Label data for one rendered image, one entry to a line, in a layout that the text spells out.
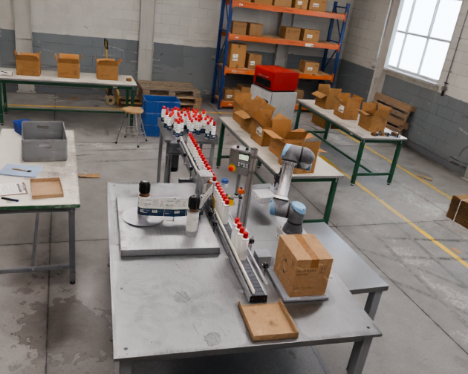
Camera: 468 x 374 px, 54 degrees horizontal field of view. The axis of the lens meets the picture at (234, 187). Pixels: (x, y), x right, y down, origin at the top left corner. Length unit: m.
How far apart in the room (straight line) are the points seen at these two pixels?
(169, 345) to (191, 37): 8.90
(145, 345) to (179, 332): 0.20
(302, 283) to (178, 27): 8.45
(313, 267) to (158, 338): 0.99
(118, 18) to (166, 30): 1.02
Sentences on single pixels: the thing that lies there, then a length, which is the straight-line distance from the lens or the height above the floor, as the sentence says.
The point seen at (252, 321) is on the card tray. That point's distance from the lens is 2.72.
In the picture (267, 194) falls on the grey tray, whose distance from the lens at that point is 4.00.
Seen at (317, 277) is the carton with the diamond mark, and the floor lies 0.99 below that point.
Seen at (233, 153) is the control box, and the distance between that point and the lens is 3.37.
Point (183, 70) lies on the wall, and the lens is 10.87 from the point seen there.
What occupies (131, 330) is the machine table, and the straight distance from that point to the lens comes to 2.60.
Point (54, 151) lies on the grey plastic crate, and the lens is 4.70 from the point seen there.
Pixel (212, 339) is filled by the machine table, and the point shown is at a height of 0.83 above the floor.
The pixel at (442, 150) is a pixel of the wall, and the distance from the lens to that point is 9.46.
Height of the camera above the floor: 2.55
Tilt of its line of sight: 23 degrees down
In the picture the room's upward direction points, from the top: 8 degrees clockwise
